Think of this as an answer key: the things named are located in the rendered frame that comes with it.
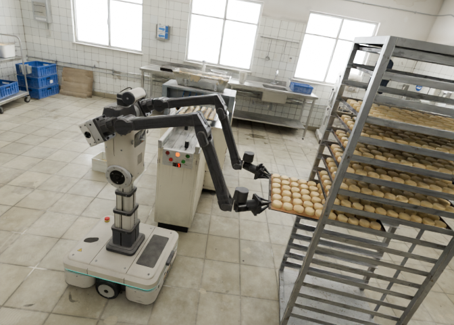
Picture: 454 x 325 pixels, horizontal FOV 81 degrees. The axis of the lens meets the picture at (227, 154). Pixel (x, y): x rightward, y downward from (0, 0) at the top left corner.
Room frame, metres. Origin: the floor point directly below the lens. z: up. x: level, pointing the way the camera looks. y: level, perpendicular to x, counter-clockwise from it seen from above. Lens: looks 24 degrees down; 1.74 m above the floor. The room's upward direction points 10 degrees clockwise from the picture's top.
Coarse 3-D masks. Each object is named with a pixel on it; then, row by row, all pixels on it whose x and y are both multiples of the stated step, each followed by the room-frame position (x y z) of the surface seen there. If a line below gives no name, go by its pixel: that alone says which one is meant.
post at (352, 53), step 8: (352, 56) 1.55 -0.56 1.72; (344, 72) 1.55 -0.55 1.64; (344, 88) 1.55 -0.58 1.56; (336, 104) 1.55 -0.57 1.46; (328, 120) 1.55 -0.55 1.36; (320, 144) 1.55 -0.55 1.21; (320, 152) 1.55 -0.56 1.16; (312, 168) 1.56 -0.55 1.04; (312, 176) 1.55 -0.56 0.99; (296, 216) 1.57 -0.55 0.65; (288, 240) 1.56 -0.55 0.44; (288, 248) 1.55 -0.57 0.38; (280, 264) 1.57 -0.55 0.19
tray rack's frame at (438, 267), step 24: (408, 48) 1.52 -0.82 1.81; (432, 48) 1.09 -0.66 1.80; (384, 240) 1.50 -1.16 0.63; (288, 288) 1.40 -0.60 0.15; (336, 288) 1.47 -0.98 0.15; (360, 288) 1.50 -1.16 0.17; (312, 312) 1.24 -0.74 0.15; (336, 312) 1.27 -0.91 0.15; (360, 312) 1.30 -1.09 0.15; (408, 312) 1.05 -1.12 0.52
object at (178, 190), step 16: (192, 128) 2.45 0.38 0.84; (176, 144) 2.02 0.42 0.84; (192, 144) 2.07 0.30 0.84; (160, 160) 1.92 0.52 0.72; (160, 176) 1.92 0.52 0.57; (176, 176) 1.92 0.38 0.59; (192, 176) 1.92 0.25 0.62; (160, 192) 1.92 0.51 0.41; (176, 192) 1.92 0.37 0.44; (192, 192) 1.92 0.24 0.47; (160, 208) 1.92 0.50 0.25; (176, 208) 1.92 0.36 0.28; (192, 208) 1.92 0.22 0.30; (160, 224) 1.95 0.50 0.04; (176, 224) 1.92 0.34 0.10
